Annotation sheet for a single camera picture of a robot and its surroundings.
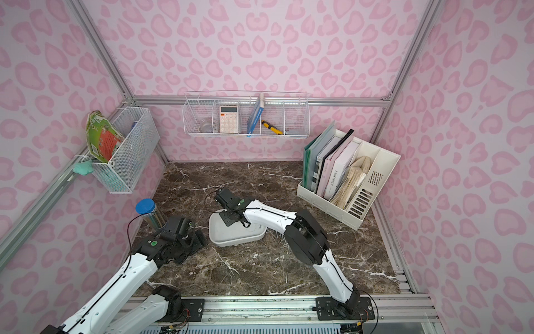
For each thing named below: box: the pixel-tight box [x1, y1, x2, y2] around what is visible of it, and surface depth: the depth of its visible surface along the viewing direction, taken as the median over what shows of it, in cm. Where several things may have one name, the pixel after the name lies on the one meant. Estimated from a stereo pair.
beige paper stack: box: [330, 155, 372, 211], surface depth 91 cm
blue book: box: [246, 92, 265, 135], surface depth 90 cm
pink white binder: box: [317, 134, 361, 202], surface depth 90 cm
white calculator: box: [219, 105, 239, 134], surface depth 97 cm
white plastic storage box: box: [208, 208, 267, 248], surface depth 91 cm
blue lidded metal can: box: [135, 198, 168, 230], surface depth 82 cm
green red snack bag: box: [86, 109, 125, 163], surface depth 75 cm
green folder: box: [301, 121, 337, 191], surface depth 87 cm
